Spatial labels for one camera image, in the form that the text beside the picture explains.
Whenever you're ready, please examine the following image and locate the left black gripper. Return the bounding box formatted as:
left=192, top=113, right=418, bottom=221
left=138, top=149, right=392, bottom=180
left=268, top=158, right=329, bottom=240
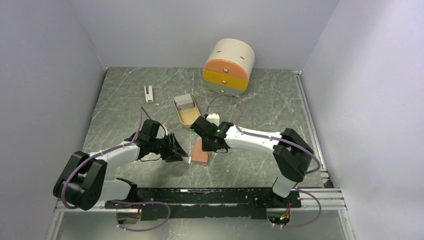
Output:
left=149, top=132, right=188, bottom=163

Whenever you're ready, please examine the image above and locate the pink card holder wallet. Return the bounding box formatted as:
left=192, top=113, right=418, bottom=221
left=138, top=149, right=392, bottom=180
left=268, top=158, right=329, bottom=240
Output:
left=190, top=139, right=211, bottom=166

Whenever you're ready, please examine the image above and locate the stack of grey cards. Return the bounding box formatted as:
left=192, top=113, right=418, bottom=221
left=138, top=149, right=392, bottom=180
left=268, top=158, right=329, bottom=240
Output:
left=174, top=93, right=194, bottom=108

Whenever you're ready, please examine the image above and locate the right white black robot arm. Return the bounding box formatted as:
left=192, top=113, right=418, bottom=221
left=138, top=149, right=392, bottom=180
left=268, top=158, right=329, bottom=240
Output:
left=190, top=116, right=314, bottom=207

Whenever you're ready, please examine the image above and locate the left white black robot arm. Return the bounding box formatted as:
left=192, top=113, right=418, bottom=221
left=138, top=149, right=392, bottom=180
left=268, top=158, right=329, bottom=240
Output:
left=52, top=119, right=189, bottom=211

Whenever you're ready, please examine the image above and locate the beige oval tray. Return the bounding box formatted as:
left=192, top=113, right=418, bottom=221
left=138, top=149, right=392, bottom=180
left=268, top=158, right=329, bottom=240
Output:
left=173, top=95, right=201, bottom=128

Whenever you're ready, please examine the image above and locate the small white clip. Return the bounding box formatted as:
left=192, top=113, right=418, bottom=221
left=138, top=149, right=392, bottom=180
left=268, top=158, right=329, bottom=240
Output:
left=144, top=85, right=154, bottom=103

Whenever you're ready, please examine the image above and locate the round three-drawer organizer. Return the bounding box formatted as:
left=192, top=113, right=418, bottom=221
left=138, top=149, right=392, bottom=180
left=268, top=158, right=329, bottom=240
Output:
left=202, top=38, right=255, bottom=96

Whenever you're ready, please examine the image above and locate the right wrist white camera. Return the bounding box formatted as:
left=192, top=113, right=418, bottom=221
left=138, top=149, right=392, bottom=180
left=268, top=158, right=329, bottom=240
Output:
left=205, top=113, right=220, bottom=126

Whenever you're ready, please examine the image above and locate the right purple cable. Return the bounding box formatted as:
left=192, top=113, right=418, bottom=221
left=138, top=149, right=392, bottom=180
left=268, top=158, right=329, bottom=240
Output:
left=204, top=93, right=323, bottom=230

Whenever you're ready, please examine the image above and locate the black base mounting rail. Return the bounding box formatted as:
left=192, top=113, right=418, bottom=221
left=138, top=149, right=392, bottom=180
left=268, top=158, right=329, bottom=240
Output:
left=104, top=187, right=302, bottom=221

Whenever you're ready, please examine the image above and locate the aluminium frame rail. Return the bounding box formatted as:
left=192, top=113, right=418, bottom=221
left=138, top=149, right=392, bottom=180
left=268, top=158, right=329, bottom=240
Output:
left=46, top=70, right=357, bottom=240

